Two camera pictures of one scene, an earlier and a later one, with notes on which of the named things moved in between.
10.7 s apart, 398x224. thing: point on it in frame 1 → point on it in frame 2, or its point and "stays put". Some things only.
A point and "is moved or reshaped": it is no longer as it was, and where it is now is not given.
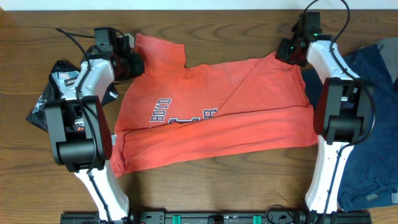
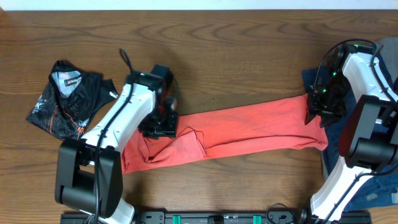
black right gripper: (282, 55) → (335, 114)
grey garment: (388, 48) stays put
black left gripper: (134, 66) → (160, 128)
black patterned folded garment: (63, 77) stays put
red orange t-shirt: (167, 111) is moved or reshaped
